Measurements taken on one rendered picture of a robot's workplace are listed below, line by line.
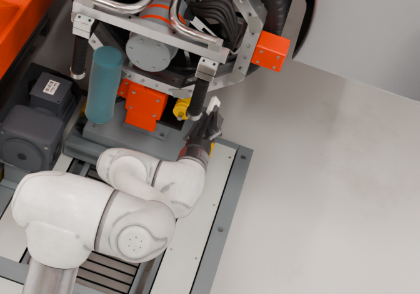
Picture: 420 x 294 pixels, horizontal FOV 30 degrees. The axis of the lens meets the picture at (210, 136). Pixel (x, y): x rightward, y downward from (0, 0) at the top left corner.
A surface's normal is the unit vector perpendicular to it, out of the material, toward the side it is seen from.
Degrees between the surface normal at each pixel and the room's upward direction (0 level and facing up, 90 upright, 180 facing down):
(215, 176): 0
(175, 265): 0
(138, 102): 90
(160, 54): 90
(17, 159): 90
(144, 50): 90
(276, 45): 0
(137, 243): 50
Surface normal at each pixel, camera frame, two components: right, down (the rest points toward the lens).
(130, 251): 0.08, 0.10
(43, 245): -0.28, 0.27
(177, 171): 0.05, -0.71
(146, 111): -0.26, 0.70
